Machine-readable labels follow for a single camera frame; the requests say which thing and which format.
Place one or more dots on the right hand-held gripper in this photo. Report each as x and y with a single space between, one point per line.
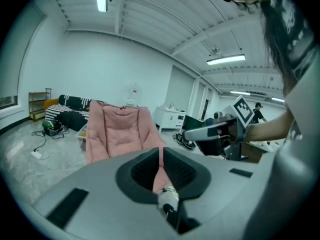
243 110

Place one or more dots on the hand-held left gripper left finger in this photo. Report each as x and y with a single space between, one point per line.
100 204

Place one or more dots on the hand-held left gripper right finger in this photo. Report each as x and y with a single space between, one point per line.
220 184

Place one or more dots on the clear plastic storage box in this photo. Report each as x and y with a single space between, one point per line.
82 132

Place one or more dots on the person's right forearm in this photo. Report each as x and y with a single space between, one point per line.
270 129

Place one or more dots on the dark green partition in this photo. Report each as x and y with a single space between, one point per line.
195 121

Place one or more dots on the white cabinet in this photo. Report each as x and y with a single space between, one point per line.
171 120

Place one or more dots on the white kettle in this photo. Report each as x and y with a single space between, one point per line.
172 106

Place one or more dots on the dark wooden table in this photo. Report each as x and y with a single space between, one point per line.
255 151

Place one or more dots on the pink lounge chair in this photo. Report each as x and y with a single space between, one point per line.
120 131

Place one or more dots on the white water dispenser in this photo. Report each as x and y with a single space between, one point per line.
132 94

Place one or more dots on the white flat power adapter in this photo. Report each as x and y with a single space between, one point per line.
36 154

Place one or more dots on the round ceiling detector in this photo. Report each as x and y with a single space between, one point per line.
215 50

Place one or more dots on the green black bag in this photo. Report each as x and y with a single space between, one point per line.
48 126

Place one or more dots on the black white striped sofa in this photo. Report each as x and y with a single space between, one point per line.
72 111

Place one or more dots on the person's patterned shirt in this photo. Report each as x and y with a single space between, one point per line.
295 34

